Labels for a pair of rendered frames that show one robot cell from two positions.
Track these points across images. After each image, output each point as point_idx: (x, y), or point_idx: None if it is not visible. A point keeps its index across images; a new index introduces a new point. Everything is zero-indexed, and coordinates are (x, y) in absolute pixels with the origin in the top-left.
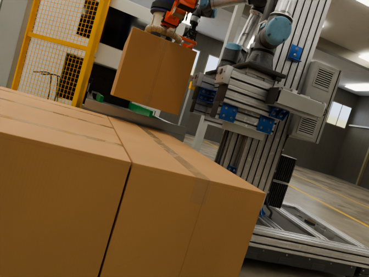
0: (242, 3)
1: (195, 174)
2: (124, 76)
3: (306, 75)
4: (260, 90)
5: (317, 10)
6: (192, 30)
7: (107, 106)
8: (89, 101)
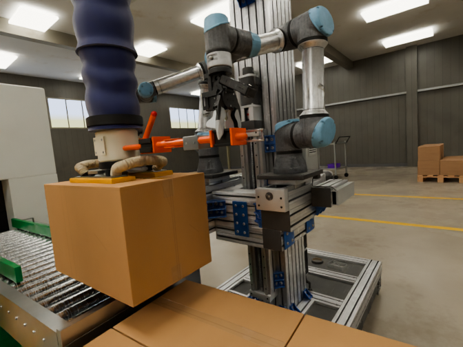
0: (196, 80)
1: None
2: (138, 267)
3: None
4: (306, 195)
5: (289, 80)
6: None
7: (99, 312)
8: (67, 330)
